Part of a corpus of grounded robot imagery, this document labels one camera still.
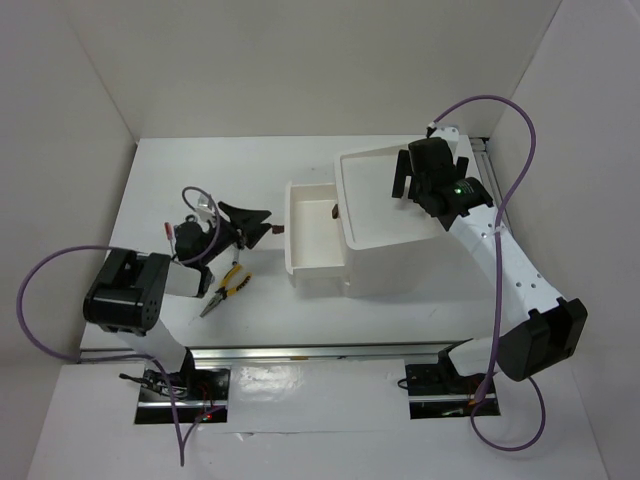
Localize front aluminium rail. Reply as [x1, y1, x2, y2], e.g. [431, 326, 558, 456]
[75, 338, 491, 368]

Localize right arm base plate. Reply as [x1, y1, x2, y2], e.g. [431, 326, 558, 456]
[397, 364, 485, 420]

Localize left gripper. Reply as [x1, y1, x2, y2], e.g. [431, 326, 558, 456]
[198, 200, 271, 266]

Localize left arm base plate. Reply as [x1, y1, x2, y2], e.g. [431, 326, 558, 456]
[132, 368, 231, 425]

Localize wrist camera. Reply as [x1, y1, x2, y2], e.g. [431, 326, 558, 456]
[426, 123, 460, 151]
[194, 196, 215, 222]

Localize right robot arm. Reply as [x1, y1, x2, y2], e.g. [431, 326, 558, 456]
[392, 137, 587, 392]

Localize right aluminium rail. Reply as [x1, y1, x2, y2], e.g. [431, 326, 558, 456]
[469, 137, 503, 207]

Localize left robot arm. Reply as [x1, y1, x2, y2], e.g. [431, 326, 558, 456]
[83, 201, 272, 399]

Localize red precision screwdriver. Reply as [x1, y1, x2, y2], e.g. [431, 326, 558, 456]
[164, 222, 176, 258]

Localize aluminium rail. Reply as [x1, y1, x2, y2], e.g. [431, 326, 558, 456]
[75, 338, 491, 368]
[469, 137, 503, 207]

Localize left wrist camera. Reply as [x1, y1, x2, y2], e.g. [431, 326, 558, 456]
[194, 196, 215, 222]

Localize white drawer cabinet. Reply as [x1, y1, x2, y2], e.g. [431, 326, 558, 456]
[334, 144, 443, 298]

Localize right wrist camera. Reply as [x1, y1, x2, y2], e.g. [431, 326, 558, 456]
[426, 123, 460, 151]

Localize yellow black pliers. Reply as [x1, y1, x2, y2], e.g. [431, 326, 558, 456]
[200, 263, 252, 318]

